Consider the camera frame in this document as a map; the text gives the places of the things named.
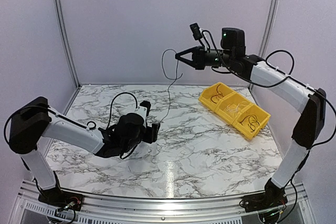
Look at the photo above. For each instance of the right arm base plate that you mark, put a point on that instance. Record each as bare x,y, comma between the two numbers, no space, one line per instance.
257,202

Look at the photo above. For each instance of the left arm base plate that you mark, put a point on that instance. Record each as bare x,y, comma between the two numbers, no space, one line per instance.
60,198

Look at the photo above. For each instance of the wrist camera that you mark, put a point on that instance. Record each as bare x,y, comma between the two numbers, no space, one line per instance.
198,35
143,110

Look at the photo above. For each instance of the left aluminium frame post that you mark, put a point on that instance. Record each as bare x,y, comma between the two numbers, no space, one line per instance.
66,43

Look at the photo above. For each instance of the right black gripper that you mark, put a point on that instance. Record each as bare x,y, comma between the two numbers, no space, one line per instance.
198,57

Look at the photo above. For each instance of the yellow bin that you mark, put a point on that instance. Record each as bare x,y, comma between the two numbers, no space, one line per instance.
230,107
212,96
251,120

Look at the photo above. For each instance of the yellow bin middle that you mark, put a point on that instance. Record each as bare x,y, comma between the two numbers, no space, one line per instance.
230,107

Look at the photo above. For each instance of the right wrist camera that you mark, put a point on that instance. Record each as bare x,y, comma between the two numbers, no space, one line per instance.
198,35

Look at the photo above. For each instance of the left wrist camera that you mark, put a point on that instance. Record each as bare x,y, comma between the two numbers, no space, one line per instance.
143,110

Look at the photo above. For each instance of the yellow bin left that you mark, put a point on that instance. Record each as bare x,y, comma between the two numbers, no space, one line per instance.
212,96

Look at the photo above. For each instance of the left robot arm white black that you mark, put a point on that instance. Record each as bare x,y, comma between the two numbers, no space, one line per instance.
26,126

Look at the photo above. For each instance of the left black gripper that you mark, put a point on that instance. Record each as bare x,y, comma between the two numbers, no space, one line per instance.
152,133

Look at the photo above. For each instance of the aluminium front rail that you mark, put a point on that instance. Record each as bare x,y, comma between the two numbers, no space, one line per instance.
96,208

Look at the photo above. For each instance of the yellow bin right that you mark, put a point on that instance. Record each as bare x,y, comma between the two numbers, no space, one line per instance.
251,120

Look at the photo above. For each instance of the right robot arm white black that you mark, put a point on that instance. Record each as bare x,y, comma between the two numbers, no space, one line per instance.
309,102

